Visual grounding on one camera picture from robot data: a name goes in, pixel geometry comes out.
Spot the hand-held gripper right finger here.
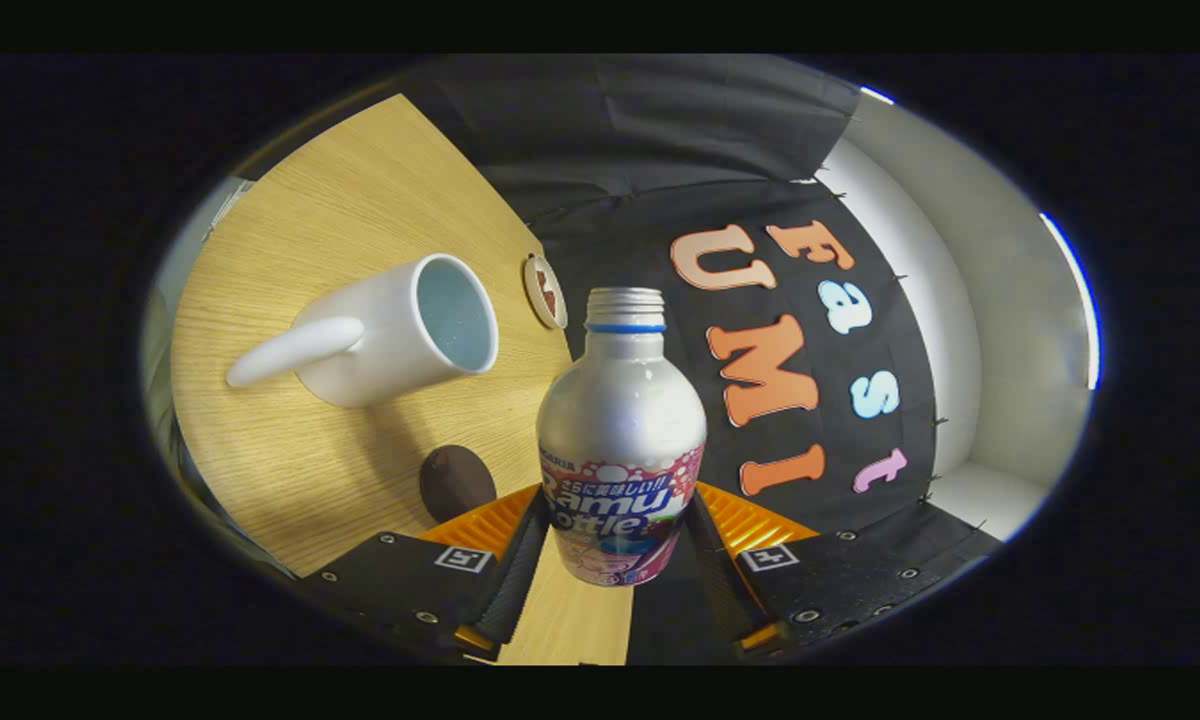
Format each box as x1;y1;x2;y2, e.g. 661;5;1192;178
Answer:
685;482;951;661

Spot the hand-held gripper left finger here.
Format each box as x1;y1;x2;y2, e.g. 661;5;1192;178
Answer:
300;485;553;666

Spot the dark brown round coaster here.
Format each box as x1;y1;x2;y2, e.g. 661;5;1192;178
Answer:
420;445;498;524

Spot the silver juice bottle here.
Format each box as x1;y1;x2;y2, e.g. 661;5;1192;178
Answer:
536;287;708;588

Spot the white cup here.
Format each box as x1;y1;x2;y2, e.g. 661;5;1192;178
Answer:
226;253;500;409

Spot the wooden table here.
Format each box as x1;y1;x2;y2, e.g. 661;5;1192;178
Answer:
168;93;636;667

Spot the round white plate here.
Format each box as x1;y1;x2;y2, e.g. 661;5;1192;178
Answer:
523;254;569;331

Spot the black backdrop cloth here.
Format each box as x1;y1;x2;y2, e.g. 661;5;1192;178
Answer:
400;55;1006;666

